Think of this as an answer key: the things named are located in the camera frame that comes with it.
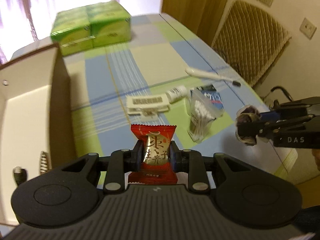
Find brown velvet scrunchie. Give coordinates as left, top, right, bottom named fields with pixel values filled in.
left=235, top=105, right=260, bottom=146

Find red candy packet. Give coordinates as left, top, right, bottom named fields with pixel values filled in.
left=128, top=124, right=178, bottom=185

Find cotton swab bag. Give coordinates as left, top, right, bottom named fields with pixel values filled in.
left=186, top=89, right=225, bottom=143

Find white claw hair clip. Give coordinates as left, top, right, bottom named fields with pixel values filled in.
left=126, top=94, right=170, bottom=122

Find blue floss pick box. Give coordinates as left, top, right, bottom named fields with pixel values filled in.
left=190, top=84, right=224, bottom=111

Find white small pill bottle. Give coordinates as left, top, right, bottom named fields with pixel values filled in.
left=165, top=86, right=188, bottom=103

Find tiger-pattern hair clip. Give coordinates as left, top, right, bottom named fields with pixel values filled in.
left=39, top=151, right=50, bottom=174

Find white toothbrush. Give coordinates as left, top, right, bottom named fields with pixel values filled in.
left=185, top=67, right=241, bottom=87

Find green toothpaste tube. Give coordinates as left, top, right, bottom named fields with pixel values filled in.
left=13, top=166, right=28, bottom=186

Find quilted chair cushion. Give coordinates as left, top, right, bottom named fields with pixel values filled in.
left=212, top=0, right=291, bottom=87

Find checked tablecloth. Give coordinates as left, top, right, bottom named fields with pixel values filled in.
left=12, top=13, right=301, bottom=188

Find brown white storage box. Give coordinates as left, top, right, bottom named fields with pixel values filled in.
left=1, top=44, right=76, bottom=226

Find brown curtain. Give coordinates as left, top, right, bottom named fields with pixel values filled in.
left=161, top=0, right=227, bottom=45

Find green tissue multipack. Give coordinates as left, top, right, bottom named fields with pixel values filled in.
left=50, top=1, right=131, bottom=56

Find tangled black cables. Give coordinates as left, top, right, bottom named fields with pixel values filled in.
left=262, top=86, right=293, bottom=106

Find wall light switch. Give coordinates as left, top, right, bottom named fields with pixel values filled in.
left=299, top=18, right=317, bottom=40

